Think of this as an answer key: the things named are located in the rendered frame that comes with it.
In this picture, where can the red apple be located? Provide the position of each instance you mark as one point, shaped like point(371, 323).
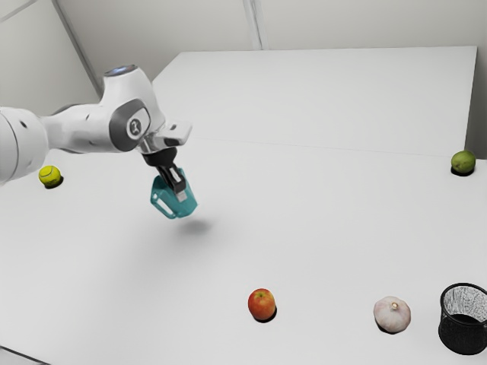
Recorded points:
point(261, 303)

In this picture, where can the black mesh pen holder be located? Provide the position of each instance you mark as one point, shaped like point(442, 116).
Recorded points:
point(462, 323)

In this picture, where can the teal faceted mug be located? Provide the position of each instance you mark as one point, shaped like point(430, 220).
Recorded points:
point(179, 199)

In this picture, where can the yellow tennis ball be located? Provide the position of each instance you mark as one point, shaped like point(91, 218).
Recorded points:
point(49, 176)

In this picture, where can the white garlic bulb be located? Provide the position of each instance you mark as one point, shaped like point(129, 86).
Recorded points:
point(392, 313)

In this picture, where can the green round fruit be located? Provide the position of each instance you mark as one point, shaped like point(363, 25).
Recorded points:
point(463, 161)

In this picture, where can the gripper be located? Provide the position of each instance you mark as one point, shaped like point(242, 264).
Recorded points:
point(161, 156)

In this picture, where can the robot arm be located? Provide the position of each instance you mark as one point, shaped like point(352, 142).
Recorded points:
point(76, 125)

